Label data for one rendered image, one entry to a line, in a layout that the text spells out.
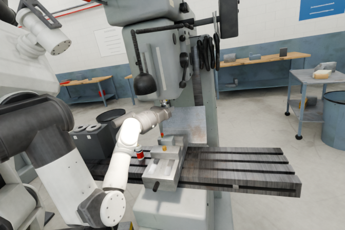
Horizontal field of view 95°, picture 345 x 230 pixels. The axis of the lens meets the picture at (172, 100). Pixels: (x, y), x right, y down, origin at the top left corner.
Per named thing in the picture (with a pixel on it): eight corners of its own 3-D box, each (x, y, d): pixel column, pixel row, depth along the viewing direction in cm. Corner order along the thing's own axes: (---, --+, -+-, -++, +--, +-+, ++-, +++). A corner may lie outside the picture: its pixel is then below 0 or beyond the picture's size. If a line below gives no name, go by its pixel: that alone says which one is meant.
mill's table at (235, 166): (300, 198, 66) (302, 184, 63) (67, 178, 100) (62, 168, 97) (279, 159, 87) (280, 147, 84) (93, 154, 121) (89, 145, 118)
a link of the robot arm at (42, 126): (23, 178, 31) (-14, 115, 29) (16, 176, 36) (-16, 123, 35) (81, 145, 40) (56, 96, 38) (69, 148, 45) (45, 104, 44)
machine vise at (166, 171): (175, 192, 69) (171, 172, 65) (144, 188, 73) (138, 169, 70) (188, 143, 100) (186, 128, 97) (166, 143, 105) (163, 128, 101)
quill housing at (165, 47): (180, 100, 65) (167, 14, 55) (135, 103, 71) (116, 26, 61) (187, 87, 83) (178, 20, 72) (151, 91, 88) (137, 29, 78)
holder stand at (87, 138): (106, 159, 99) (95, 131, 92) (76, 159, 104) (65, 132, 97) (116, 147, 110) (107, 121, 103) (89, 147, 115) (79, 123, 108)
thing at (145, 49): (157, 98, 63) (146, 42, 56) (148, 99, 64) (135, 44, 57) (160, 95, 67) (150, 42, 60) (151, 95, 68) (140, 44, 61)
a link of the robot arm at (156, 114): (170, 104, 71) (151, 115, 63) (173, 123, 74) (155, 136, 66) (151, 101, 79) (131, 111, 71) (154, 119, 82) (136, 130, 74)
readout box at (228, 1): (241, 36, 77) (240, -15, 71) (221, 39, 80) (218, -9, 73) (235, 36, 96) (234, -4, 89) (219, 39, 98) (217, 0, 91)
